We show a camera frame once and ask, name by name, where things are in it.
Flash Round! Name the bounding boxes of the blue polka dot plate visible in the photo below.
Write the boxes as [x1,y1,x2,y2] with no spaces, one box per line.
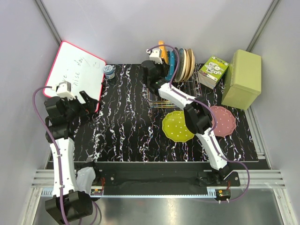
[165,51,177,81]

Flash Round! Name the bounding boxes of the orange polka dot plate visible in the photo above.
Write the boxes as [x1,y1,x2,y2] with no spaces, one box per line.
[158,40,169,65]

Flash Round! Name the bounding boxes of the lime green polka dot plate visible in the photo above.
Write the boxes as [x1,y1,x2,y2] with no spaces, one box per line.
[162,111,195,143]

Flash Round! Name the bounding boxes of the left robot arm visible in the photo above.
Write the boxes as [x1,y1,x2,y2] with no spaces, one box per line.
[44,90,101,225]

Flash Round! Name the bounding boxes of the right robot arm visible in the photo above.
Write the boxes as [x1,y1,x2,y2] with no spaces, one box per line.
[141,60,232,186]

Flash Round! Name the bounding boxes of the teal grey plate in rack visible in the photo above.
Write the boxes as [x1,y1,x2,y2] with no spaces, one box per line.
[174,48,186,83]

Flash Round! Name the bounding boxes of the cream plate in rack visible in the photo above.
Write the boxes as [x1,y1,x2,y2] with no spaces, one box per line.
[180,48,190,82]

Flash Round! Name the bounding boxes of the beige plate in rack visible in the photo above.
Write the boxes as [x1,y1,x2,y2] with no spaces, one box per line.
[185,49,195,82]

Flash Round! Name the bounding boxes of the pink framed whiteboard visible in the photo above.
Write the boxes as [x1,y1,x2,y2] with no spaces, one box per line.
[45,41,106,104]

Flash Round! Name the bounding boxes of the small blue lidded jar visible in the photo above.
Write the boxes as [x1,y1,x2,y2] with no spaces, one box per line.
[103,65,115,79]

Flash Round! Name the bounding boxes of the green printed paper box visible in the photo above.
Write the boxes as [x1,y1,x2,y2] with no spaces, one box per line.
[198,56,229,89]

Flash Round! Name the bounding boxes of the pink polka dot plate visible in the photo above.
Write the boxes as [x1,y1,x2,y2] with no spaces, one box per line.
[210,105,236,137]

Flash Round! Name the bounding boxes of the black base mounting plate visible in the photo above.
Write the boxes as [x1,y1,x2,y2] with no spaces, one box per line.
[87,162,241,197]

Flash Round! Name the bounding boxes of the light green metal tin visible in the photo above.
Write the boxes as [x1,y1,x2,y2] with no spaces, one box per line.
[221,49,262,110]

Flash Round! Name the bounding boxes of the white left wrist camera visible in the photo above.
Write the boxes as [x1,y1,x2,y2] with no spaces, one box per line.
[56,81,75,100]

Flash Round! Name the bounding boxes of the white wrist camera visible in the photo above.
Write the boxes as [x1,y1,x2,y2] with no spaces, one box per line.
[147,48,163,64]
[56,81,75,100]

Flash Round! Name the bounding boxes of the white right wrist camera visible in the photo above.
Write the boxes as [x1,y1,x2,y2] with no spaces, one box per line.
[147,48,163,64]

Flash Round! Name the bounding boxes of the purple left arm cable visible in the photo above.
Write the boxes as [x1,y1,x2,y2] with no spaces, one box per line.
[32,86,103,225]

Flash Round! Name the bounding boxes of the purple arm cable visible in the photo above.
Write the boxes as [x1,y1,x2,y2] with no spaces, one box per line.
[146,44,250,203]
[32,86,103,225]

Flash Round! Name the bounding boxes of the metal wire dish rack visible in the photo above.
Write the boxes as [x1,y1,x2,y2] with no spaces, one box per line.
[147,61,202,108]

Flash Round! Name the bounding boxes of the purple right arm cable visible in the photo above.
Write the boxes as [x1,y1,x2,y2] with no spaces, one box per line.
[146,44,250,203]

